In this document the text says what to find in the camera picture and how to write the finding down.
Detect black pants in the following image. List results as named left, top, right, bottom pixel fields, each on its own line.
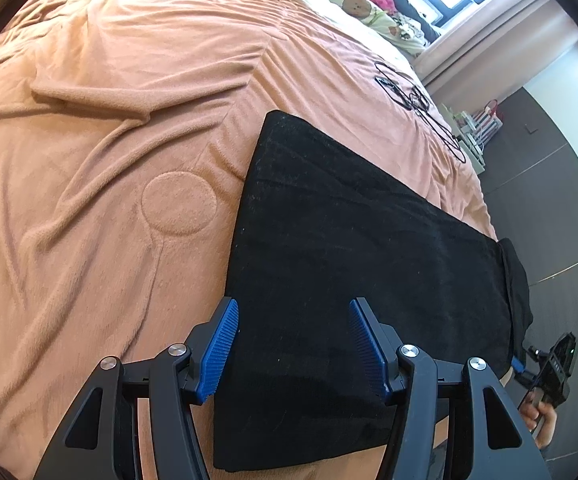
left=213, top=110, right=533, bottom=472

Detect person right hand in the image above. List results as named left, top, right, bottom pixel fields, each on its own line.
left=519, top=391, right=558, bottom=450

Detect red white rack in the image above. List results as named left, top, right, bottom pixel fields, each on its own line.
left=462, top=100, right=502, bottom=150

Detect orange bed blanket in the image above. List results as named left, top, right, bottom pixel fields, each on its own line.
left=0, top=0, right=494, bottom=479

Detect pink window curtain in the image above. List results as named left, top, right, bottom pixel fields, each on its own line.
left=412, top=0, right=578, bottom=113

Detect teddy bear print pillow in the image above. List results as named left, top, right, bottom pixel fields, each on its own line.
left=329, top=0, right=428, bottom=58

